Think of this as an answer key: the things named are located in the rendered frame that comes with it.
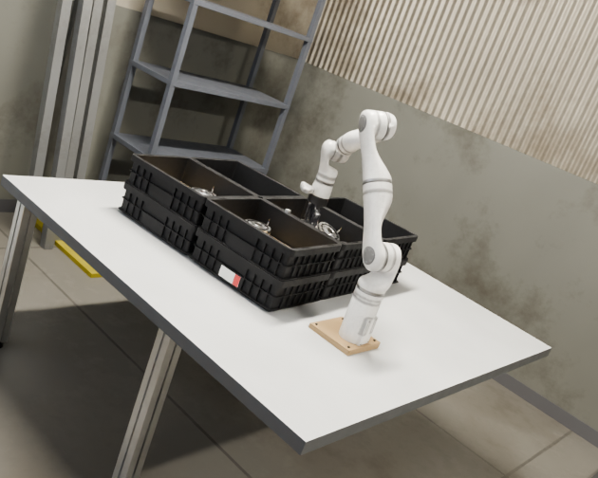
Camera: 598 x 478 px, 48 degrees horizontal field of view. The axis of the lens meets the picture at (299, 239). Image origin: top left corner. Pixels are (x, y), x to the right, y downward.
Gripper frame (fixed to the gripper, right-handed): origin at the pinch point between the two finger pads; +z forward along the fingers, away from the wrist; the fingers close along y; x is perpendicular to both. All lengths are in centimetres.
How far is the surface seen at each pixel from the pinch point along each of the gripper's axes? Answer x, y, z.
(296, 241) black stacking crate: 4.8, -10.9, 2.0
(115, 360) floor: 52, 26, 88
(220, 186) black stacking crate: 33.4, 18.2, -1.8
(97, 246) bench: 70, -24, 18
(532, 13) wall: -122, 158, -119
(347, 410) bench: -5, -88, 19
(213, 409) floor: 9, 7, 88
